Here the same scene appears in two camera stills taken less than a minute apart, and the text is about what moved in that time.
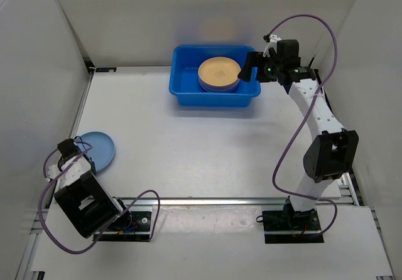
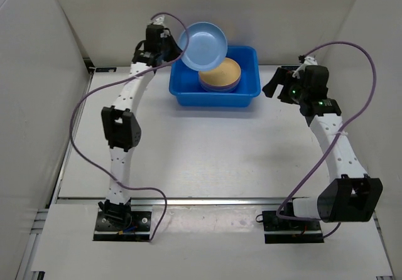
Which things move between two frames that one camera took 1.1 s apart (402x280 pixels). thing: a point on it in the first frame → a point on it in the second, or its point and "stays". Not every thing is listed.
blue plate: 103,152 → 202,46
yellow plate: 218,71 stays
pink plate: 211,87 stays
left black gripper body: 93,168 → 162,49
